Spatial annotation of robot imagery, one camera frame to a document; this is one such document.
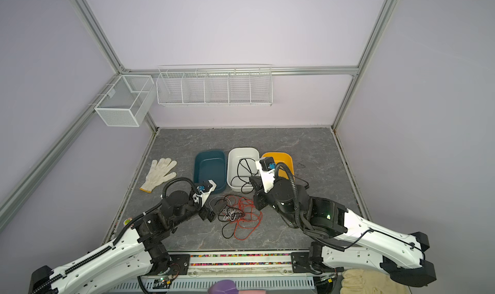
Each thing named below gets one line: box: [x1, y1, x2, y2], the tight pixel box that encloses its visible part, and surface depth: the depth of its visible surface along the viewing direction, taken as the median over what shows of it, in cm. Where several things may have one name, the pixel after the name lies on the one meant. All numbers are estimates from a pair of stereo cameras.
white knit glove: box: [139, 157, 178, 193], surface depth 101 cm
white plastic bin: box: [226, 147, 261, 193], surface depth 104 cm
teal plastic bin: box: [193, 149, 227, 195], surface depth 104 cm
